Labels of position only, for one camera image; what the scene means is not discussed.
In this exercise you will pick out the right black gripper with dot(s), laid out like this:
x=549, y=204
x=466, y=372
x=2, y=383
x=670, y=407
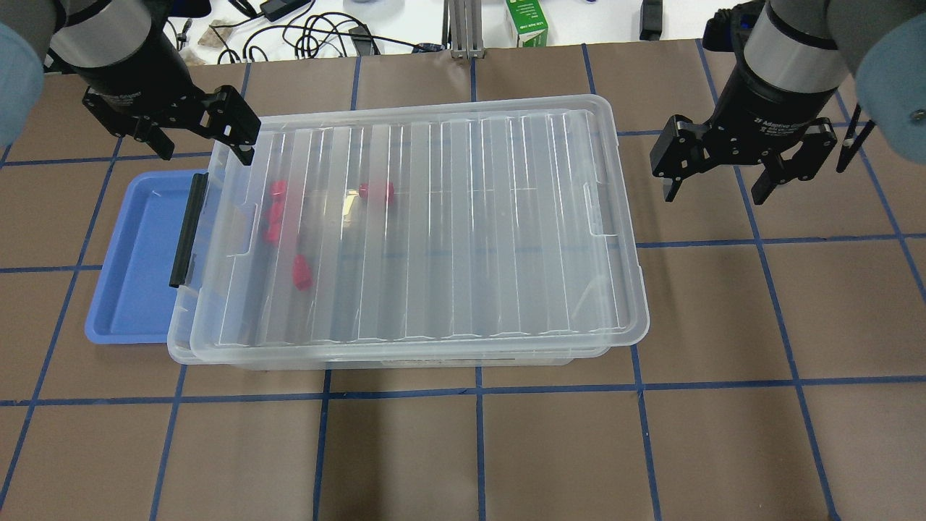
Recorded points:
x=767, y=92

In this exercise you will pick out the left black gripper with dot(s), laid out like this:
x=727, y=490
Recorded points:
x=132, y=71

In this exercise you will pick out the clear plastic box lid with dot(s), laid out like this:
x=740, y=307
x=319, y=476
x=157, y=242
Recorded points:
x=511, y=218

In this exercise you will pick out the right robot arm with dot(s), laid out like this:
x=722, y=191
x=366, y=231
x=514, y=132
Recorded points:
x=790, y=59

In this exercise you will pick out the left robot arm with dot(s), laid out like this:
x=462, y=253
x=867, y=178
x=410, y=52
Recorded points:
x=82, y=35

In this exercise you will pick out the blue plastic tray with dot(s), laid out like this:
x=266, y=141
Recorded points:
x=133, y=301

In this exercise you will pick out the clear plastic storage box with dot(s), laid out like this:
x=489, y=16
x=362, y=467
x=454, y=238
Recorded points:
x=552, y=348

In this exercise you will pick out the black power adapter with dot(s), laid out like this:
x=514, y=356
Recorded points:
x=274, y=10

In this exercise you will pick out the black device on table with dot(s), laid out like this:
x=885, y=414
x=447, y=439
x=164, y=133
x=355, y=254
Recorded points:
x=651, y=20

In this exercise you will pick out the green white carton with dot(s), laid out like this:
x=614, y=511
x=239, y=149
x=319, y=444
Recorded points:
x=528, y=23

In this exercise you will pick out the black box latch handle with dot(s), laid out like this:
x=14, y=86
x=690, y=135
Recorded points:
x=182, y=260

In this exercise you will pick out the aluminium frame post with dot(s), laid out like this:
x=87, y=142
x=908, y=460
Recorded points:
x=463, y=29

